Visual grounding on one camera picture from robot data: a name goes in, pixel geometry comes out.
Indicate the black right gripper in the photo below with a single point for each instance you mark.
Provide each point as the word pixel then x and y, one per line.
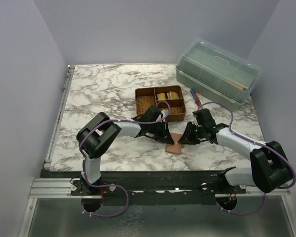
pixel 187 138

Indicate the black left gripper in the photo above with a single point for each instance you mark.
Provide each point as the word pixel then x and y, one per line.
pixel 165 137

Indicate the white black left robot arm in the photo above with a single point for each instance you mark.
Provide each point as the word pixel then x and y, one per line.
pixel 96 137

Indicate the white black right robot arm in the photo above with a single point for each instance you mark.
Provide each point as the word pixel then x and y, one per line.
pixel 269 168

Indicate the gold vip card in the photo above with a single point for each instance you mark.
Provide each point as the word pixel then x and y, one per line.
pixel 172 95
pixel 161 97

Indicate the clear lidded green toolbox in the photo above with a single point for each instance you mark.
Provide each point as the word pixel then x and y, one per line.
pixel 217 74

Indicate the blue red handled screwdriver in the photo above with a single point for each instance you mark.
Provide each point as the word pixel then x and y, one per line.
pixel 195 97

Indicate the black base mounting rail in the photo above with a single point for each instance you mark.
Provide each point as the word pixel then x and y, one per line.
pixel 146 187

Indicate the aluminium extrusion frame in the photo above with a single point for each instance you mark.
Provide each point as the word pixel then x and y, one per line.
pixel 55 213

